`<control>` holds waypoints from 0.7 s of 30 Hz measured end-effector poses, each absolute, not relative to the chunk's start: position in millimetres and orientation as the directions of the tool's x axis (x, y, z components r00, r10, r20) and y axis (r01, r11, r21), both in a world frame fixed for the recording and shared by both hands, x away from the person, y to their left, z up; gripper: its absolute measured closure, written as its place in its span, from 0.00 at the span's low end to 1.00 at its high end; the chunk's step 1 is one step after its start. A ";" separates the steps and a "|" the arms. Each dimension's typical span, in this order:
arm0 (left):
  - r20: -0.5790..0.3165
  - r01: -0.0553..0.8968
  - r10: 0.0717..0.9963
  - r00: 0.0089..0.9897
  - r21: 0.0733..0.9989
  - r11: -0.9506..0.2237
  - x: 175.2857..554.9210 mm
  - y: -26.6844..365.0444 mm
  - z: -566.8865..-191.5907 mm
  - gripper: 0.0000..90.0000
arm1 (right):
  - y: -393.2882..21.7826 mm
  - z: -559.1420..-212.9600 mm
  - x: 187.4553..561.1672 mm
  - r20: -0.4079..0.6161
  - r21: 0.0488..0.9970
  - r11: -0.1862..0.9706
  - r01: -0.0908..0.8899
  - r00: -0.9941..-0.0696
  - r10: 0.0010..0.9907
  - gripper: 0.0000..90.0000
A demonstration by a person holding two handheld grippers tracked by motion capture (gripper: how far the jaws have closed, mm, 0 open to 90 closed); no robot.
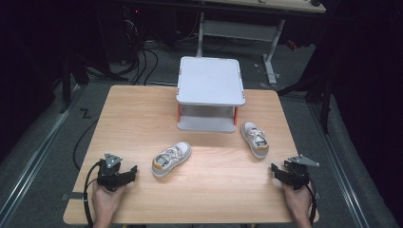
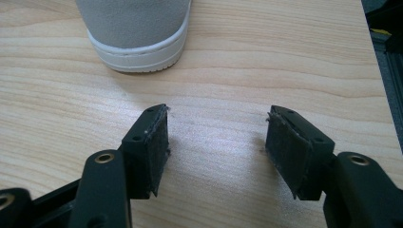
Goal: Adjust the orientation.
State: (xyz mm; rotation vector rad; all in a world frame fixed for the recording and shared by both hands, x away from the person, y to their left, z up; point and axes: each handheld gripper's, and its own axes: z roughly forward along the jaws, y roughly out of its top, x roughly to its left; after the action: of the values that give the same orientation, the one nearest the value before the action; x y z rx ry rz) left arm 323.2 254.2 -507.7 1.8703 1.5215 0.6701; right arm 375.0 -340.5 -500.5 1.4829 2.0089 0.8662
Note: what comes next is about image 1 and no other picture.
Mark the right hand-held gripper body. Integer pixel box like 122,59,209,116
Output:
283,154,321,191

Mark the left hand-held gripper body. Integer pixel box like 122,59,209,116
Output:
96,152,128,193

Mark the white sneaker with tan heel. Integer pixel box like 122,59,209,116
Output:
151,141,193,179
240,122,270,161

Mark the white two-tier shoe rack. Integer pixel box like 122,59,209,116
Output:
176,56,246,134

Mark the grey tape strip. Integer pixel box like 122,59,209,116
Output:
61,191,85,201

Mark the dark stand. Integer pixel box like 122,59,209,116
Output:
277,53,338,135

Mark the black metal stand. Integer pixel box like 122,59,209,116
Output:
59,52,129,115

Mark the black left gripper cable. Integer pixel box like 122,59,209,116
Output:
83,160,104,228

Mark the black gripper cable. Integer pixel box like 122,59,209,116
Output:
83,160,104,228
304,176,318,226

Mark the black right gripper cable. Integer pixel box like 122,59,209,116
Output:
304,176,318,226

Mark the black floor cable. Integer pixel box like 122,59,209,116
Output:
72,118,100,172

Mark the bundle of black floor cables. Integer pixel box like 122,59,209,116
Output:
122,17,160,86

